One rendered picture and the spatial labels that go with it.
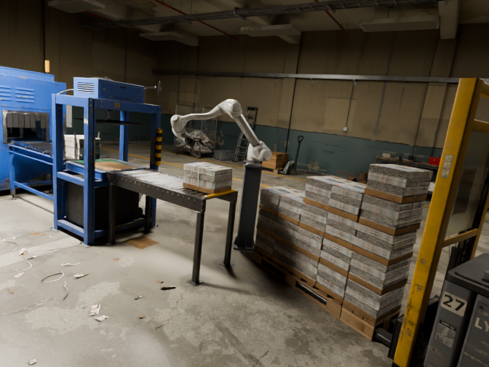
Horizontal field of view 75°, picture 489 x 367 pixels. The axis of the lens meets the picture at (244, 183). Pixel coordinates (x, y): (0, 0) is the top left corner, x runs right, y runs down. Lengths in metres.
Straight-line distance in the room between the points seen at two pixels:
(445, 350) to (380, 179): 1.10
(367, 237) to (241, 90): 9.29
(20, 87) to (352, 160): 7.87
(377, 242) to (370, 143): 7.19
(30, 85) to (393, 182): 5.08
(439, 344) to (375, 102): 7.89
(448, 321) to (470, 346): 0.14
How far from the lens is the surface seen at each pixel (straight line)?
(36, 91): 5.87
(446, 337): 2.33
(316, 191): 2.83
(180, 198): 2.92
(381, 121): 9.56
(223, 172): 2.96
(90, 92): 3.84
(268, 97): 10.77
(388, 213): 2.45
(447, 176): 2.08
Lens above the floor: 1.53
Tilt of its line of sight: 12 degrees down
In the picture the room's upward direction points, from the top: 6 degrees clockwise
